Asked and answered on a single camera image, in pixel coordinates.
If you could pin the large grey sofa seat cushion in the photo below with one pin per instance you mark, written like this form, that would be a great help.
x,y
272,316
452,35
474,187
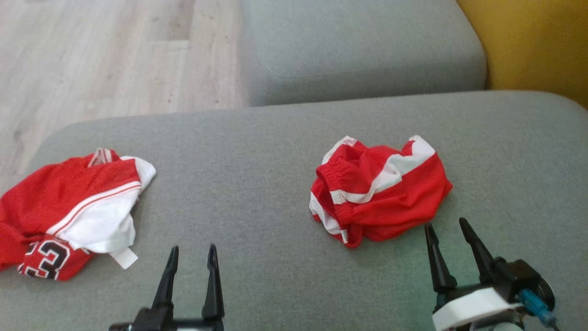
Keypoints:
x,y
248,184

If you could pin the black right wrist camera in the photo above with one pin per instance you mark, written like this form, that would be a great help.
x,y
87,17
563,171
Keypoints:
x,y
519,276

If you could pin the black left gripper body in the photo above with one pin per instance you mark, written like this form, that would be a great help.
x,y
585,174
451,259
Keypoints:
x,y
151,322

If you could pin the small grey sofa cushion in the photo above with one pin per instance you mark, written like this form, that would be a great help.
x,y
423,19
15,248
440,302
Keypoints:
x,y
358,46

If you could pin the red white number jersey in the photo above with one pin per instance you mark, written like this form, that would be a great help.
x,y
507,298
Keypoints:
x,y
59,197

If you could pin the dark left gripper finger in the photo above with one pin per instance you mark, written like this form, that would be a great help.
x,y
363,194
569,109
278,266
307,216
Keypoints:
x,y
213,289
166,285

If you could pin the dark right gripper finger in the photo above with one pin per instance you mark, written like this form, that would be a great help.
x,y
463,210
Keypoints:
x,y
480,255
440,266

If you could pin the yellow sofa cushion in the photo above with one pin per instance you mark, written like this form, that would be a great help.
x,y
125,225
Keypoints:
x,y
537,41

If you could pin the red white striped shorts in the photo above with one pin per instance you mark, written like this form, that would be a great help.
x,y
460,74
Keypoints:
x,y
395,202

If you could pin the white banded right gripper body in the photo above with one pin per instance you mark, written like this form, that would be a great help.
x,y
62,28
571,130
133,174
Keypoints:
x,y
473,305

